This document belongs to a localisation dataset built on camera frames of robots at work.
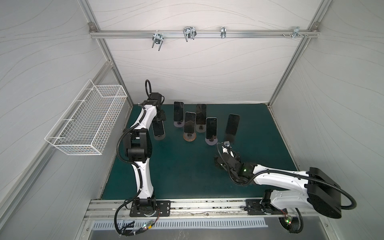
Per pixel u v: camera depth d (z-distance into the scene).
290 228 0.68
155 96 0.80
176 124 1.08
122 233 0.67
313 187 0.42
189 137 1.01
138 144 0.55
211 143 0.98
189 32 0.77
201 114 1.00
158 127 0.95
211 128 0.94
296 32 0.77
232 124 0.93
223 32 0.78
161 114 0.92
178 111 1.02
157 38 0.79
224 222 0.78
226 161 0.60
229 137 1.04
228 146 0.71
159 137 1.01
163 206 0.74
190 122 0.98
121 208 0.65
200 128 1.06
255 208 0.73
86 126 0.69
